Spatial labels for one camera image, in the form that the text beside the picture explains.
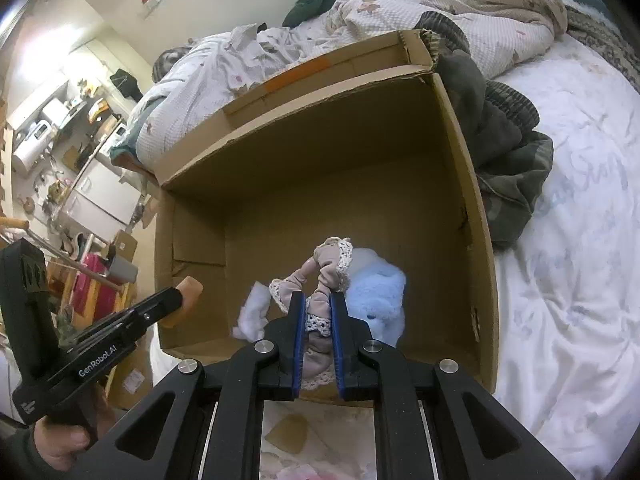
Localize light blue plush toy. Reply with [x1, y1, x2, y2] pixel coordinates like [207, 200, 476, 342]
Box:
[345, 247, 407, 346]

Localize dark camouflage jacket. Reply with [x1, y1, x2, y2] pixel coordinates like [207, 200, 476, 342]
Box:
[420, 25, 555, 251]

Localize white printed blanket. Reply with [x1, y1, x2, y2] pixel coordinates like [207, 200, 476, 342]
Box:
[492, 35, 640, 480]

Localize dark green cloth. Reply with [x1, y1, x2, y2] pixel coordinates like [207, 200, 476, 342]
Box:
[282, 0, 373, 28]

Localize grey knitted blanket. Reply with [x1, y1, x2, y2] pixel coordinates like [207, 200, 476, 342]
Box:
[565, 5, 640, 93]

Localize black hanging bag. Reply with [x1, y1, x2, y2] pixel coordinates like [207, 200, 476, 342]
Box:
[110, 69, 144, 102]

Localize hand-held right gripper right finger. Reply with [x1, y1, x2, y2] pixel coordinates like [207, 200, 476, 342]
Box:
[329, 291, 576, 480]

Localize pink lace-trimmed cloth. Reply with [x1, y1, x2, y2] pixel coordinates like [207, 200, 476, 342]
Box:
[269, 237, 356, 393]

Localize white refrigerator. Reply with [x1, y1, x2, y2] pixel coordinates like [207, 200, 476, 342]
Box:
[57, 160, 142, 231]

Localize person's left forearm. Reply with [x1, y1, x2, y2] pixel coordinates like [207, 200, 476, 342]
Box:
[0, 422, 56, 480]

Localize wooden pole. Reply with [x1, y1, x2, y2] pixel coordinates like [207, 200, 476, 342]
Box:
[0, 217, 123, 292]

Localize brown cardboard box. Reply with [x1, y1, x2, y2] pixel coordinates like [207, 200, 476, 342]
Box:
[152, 29, 501, 403]

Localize white kitchen appliance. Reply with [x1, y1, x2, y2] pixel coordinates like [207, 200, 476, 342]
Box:
[12, 120, 55, 173]

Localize grey cylindrical container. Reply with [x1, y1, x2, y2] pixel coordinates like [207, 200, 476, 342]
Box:
[106, 255, 139, 284]

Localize person's left hand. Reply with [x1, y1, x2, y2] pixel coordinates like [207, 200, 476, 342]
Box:
[34, 392, 119, 472]

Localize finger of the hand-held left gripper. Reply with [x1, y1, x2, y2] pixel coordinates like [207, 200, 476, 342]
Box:
[62, 277, 203, 357]

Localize small cardboard box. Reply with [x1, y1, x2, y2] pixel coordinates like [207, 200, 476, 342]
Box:
[106, 335, 154, 411]

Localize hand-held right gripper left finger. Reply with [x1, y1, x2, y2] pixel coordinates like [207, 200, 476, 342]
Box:
[100, 291, 307, 480]

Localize white floral quilt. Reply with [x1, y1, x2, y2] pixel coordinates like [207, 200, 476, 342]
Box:
[132, 0, 568, 171]

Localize pink bag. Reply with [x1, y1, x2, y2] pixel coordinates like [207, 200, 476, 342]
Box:
[72, 252, 120, 322]

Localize white cloth piece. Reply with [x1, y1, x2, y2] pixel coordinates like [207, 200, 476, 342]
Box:
[231, 281, 273, 343]

